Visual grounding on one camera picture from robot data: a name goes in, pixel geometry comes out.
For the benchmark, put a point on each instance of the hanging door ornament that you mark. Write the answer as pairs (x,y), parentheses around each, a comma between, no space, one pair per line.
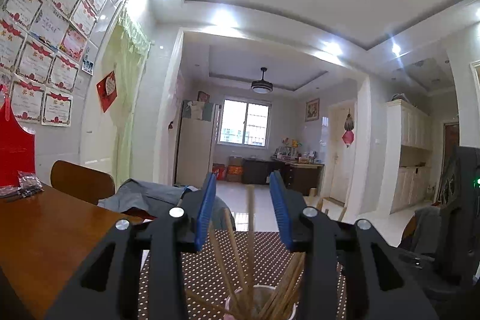
(348,134)

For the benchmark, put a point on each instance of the dark wooden sideboard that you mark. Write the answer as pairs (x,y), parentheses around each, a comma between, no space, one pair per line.
(300,177)

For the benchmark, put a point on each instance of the small framed wall picture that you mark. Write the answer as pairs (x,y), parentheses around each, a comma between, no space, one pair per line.
(312,110)

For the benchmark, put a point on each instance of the grey jacket on chair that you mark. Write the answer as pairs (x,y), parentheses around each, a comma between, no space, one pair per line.
(145,199)

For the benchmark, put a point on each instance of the wooden chopstick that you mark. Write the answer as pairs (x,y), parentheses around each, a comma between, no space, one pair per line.
(236,256)
(195,297)
(234,304)
(277,301)
(285,309)
(266,310)
(250,250)

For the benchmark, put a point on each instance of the small plastic packet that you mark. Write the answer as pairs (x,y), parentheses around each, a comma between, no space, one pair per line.
(29,184)

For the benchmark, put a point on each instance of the white cabinet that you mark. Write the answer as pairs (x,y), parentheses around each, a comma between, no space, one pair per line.
(407,156)

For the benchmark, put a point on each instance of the dark jacket on chair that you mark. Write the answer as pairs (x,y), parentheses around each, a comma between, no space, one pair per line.
(421,235)

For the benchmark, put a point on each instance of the wall certificates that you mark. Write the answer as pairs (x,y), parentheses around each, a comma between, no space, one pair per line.
(45,45)

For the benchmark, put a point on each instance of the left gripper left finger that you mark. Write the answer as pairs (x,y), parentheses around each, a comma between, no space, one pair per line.
(106,285)

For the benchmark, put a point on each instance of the green curtain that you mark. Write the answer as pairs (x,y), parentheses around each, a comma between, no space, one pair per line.
(126,54)

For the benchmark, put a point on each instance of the window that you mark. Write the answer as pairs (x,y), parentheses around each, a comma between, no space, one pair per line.
(244,123)

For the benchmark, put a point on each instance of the ceiling fan lamp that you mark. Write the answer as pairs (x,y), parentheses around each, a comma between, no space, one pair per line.
(262,86)

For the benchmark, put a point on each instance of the pink cup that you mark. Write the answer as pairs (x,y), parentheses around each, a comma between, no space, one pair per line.
(261,295)

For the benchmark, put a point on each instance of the brown polka dot tablecloth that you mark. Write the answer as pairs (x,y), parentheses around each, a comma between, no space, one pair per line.
(202,274)

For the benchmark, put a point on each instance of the red wall ornament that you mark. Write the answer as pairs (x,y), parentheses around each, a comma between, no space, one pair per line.
(106,90)

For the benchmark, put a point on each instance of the brown wooden chair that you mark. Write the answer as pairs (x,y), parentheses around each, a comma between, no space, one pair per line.
(81,182)

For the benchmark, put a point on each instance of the white refrigerator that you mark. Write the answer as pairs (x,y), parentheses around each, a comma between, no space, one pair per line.
(196,142)

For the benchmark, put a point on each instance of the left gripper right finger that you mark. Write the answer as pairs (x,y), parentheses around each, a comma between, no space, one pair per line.
(344,261)

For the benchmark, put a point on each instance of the red bag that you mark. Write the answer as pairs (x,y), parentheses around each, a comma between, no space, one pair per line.
(17,146)

